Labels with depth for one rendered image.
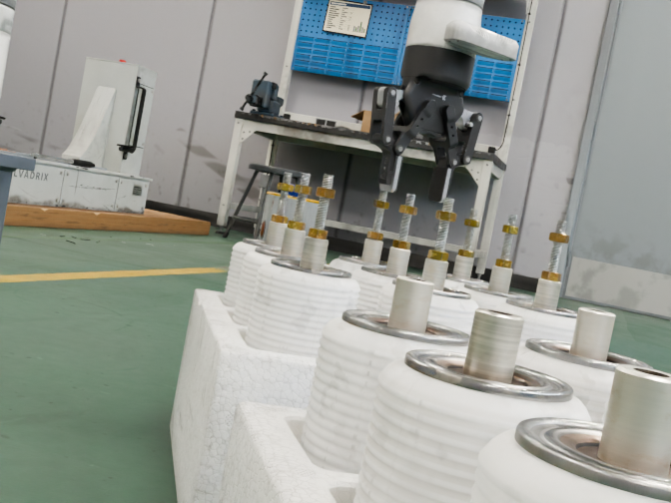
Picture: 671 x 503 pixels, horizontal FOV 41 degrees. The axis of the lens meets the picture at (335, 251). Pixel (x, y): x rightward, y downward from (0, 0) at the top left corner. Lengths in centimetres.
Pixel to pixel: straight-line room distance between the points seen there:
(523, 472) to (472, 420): 9
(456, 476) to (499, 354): 6
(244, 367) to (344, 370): 27
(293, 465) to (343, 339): 7
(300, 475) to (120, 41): 651
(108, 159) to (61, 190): 59
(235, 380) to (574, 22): 538
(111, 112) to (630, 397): 431
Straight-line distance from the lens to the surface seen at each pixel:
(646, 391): 29
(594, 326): 56
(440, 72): 94
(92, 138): 445
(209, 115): 647
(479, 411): 37
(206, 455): 76
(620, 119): 588
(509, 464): 28
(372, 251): 107
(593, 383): 52
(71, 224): 396
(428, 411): 37
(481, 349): 40
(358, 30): 606
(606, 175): 584
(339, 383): 49
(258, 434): 51
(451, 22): 91
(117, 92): 455
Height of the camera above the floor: 31
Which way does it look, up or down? 3 degrees down
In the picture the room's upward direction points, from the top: 11 degrees clockwise
